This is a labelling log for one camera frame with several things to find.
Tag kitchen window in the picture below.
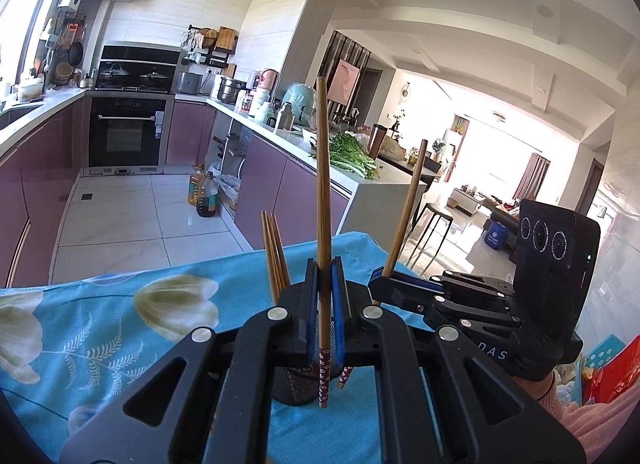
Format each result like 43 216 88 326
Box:
0 0 84 85

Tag steel thermos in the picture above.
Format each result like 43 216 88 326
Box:
274 102 295 133

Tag clear plastic bag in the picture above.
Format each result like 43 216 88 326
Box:
214 171 244 210

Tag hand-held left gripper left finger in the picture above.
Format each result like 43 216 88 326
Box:
59 259 321 464

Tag black built-in stove oven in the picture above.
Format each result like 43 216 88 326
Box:
87 43 184 177

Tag dark slatted room divider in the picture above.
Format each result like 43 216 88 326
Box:
317 29 371 115

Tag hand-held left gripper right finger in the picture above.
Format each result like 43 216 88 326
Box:
330 257 586 464

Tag blue dotted card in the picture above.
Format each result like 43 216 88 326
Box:
582 333 634 375

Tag wooden cutting board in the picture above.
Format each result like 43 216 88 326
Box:
214 26 237 52

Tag dark cooking oil bottle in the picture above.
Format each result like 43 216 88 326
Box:
195 171 220 219

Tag black mesh pen holder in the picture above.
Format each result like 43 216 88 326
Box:
271 363 354 408

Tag bunch of wooden chopsticks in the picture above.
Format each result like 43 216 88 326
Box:
260 210 292 305

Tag person's right forearm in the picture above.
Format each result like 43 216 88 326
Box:
516 370 640 464

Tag pink sink-side counter cabinets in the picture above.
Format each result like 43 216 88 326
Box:
0 88 91 290

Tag bunch of leafy greens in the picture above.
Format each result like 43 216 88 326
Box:
309 131 384 180

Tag white coffee table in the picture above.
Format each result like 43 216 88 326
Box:
447 186 486 215

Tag mint green appliance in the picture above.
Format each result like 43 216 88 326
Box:
282 83 318 123

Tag steel stockpot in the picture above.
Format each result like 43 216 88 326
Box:
215 76 247 105

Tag pink peninsula counter cabinets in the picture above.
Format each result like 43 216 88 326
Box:
167 93 429 250

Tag black wall rack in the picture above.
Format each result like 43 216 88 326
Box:
182 26 239 70

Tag brown door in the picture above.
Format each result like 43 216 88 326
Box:
574 158 606 217

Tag pot with glass lid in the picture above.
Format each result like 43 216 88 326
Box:
97 63 132 87
138 70 171 90

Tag brown tumbler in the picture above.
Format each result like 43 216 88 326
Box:
367 124 389 157

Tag kitchen sink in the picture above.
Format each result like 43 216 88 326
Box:
0 100 44 130

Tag red packet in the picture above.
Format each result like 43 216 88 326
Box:
589 348 640 405

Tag floral-end wooden chopstick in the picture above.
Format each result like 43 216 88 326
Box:
337 139 429 390
314 76 332 409

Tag brown curtain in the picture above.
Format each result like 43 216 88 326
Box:
512 152 551 203

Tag black bar stool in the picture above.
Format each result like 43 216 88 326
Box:
409 202 454 265

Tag pink wall painting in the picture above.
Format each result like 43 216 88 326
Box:
332 58 361 105

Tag dining table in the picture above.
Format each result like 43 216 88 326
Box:
374 151 446 185

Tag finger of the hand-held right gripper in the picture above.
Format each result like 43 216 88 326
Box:
372 267 516 300
368 277 521 335

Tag blue floral tablecloth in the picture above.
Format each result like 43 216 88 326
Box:
0 229 442 464

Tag yellow cooking oil bottle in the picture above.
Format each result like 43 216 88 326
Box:
187 163 207 207

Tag silver countertop appliance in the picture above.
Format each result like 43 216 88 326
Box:
174 70 204 96

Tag white bowl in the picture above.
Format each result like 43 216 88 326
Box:
14 77 45 102

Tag blue bag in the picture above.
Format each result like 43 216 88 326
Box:
482 221 509 251

